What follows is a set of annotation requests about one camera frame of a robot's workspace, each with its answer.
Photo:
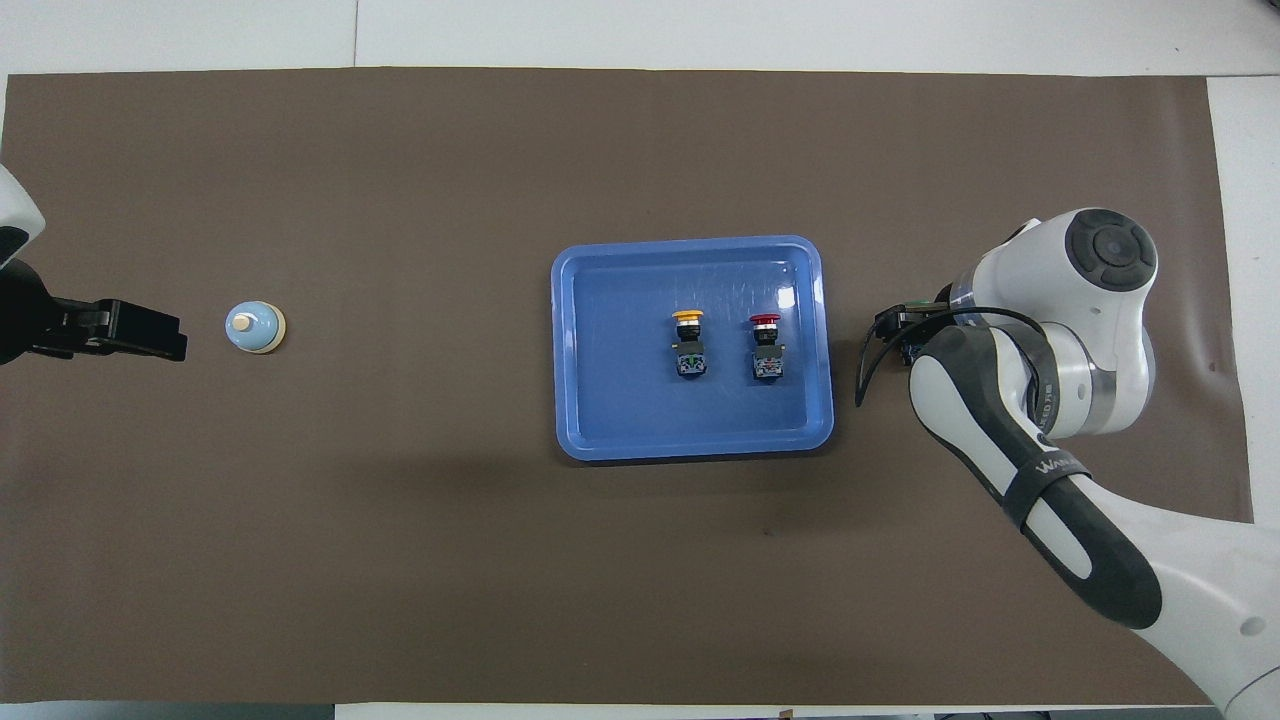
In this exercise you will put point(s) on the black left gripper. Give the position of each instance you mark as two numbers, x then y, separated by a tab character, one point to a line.
30	320

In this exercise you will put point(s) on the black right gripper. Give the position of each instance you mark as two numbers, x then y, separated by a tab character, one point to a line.
900	325

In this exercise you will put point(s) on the green push button switch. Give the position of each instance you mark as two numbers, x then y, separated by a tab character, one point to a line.
914	302

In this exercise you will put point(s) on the red push button switch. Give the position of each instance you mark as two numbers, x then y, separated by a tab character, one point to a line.
767	362

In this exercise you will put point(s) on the yellow push button switch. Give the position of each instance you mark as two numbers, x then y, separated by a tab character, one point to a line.
690	360

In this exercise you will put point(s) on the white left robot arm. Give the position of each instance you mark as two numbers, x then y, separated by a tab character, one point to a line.
15	215

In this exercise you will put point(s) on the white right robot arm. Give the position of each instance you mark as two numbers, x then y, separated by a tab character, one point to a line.
1080	330

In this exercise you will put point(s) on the light blue call bell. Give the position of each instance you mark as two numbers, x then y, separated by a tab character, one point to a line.
254	328

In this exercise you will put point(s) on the blue plastic tray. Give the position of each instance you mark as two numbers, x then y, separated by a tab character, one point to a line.
620	400

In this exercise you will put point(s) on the brown table mat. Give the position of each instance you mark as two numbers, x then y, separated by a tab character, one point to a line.
400	560

